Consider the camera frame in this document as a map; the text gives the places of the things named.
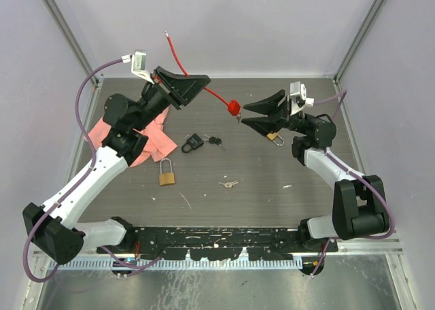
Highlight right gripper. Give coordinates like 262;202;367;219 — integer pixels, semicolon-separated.
241;89;315;137

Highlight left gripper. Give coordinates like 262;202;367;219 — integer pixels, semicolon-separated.
131;66;210;132

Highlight red cable seal lock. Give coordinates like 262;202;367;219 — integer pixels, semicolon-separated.
164;30;241;117

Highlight black-headed key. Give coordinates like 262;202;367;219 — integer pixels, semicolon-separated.
208;136;224;150

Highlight black padlock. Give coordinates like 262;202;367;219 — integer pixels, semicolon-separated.
181;133;204;154

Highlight large brass padlock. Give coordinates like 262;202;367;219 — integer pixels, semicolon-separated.
158;158;175;186

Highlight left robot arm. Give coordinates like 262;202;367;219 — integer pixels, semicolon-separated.
23;67;211;265

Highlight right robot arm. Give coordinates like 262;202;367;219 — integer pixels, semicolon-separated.
241;82;396;252

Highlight silver brass lock keys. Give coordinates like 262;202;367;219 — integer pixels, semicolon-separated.
219;181;239;188

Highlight small brass padlock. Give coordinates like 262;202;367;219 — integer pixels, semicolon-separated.
266;133;285;147

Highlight pink cloth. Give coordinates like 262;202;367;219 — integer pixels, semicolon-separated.
88;106;178;168

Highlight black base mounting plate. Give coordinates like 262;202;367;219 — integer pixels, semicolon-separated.
107;226;327;261

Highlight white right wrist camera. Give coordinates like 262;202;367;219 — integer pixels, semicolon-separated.
290;82;314;116

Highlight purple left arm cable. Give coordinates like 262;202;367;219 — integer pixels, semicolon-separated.
23;54;162;283

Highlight slotted cable duct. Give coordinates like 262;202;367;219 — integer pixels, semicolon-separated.
58;256;303;271

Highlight aluminium frame rail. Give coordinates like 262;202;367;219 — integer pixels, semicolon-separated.
33;226;404;256

